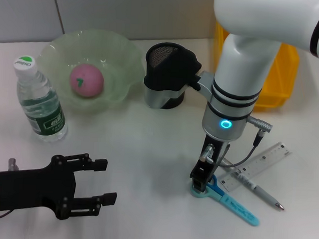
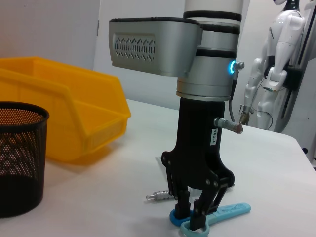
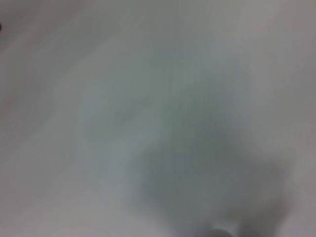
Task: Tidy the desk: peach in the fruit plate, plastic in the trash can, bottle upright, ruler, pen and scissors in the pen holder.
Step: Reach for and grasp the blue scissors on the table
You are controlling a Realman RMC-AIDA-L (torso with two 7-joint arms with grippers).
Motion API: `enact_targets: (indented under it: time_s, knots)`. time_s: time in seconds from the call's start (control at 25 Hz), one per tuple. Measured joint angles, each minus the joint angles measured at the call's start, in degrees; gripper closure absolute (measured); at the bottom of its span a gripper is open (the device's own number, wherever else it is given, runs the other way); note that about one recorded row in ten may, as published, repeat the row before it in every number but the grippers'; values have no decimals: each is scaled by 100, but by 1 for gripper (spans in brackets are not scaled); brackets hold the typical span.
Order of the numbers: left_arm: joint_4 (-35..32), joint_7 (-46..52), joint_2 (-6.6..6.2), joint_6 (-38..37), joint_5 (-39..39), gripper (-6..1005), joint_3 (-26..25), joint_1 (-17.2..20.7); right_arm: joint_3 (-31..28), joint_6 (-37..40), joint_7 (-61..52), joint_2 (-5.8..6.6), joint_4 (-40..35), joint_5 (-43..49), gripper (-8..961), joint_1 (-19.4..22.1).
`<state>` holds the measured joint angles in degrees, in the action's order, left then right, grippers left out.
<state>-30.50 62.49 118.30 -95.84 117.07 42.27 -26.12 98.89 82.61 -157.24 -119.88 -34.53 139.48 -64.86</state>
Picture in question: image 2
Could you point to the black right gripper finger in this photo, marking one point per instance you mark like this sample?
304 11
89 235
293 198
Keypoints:
183 205
198 217

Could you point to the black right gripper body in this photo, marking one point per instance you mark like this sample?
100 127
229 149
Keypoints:
197 148

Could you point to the blue scissors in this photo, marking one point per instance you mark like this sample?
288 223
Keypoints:
232 209

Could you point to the grey ballpoint pen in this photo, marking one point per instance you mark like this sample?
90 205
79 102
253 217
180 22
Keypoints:
158 195

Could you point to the black mesh pen cup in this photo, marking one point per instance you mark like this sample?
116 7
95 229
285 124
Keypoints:
19 172

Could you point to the yellow plastic bin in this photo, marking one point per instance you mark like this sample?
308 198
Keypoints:
74 98

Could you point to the white robot support stand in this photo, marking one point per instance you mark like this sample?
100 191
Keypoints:
304 49

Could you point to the white black robot head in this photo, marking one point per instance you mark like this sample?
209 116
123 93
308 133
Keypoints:
291 5

